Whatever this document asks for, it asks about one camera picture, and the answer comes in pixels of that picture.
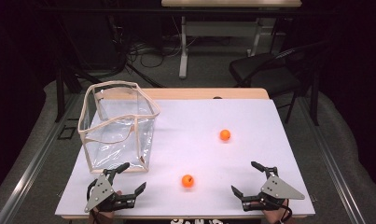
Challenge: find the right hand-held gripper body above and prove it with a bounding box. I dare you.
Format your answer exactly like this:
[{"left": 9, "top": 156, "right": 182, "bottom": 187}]
[{"left": 241, "top": 167, "right": 306, "bottom": 213}]

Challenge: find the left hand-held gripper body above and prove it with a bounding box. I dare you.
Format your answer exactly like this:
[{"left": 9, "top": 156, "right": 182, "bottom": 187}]
[{"left": 84, "top": 169, "right": 137, "bottom": 214}]

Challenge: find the clear bag with beige trim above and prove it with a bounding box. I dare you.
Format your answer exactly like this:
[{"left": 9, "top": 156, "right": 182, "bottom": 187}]
[{"left": 77, "top": 80, "right": 161, "bottom": 174}]

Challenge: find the orange ping-pong ball dark mark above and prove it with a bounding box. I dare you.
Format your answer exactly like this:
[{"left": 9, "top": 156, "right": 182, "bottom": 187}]
[{"left": 181, "top": 174, "right": 195, "bottom": 189}]

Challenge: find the person's right hand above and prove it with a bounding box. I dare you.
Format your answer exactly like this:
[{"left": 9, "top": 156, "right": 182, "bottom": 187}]
[{"left": 262, "top": 199, "right": 294, "bottom": 224}]

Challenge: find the person's left hand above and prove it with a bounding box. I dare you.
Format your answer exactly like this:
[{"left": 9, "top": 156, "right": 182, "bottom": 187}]
[{"left": 89, "top": 189, "right": 123, "bottom": 224}]

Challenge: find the person's patterned clothing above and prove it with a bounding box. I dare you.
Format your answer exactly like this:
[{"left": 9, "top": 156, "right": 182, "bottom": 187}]
[{"left": 170, "top": 218, "right": 225, "bottom": 224}]

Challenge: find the wooden table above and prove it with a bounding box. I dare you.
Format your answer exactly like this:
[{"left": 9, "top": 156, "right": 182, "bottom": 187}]
[{"left": 54, "top": 87, "right": 316, "bottom": 220}]

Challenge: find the black folding chair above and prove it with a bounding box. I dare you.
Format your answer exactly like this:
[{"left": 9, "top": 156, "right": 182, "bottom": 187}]
[{"left": 229, "top": 40, "right": 333, "bottom": 124}]

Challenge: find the metal floor rail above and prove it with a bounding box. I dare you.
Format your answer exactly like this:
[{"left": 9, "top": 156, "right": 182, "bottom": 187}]
[
  {"left": 297, "top": 96, "right": 368, "bottom": 224},
  {"left": 0, "top": 92, "right": 82, "bottom": 224}
]

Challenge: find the black floor outlet frame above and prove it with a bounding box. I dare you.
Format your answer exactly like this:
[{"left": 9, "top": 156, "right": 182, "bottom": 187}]
[{"left": 57, "top": 125, "right": 77, "bottom": 141}]

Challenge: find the black metal post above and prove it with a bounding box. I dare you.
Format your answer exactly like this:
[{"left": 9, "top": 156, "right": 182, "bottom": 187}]
[{"left": 310, "top": 69, "right": 321, "bottom": 127}]

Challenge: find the bundle of floor cables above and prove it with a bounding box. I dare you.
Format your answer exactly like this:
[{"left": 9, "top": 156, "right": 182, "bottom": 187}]
[{"left": 126, "top": 38, "right": 185, "bottom": 69}]

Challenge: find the white frame desk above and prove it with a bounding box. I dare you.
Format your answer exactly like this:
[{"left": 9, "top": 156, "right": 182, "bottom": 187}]
[{"left": 160, "top": 0, "right": 302, "bottom": 79}]

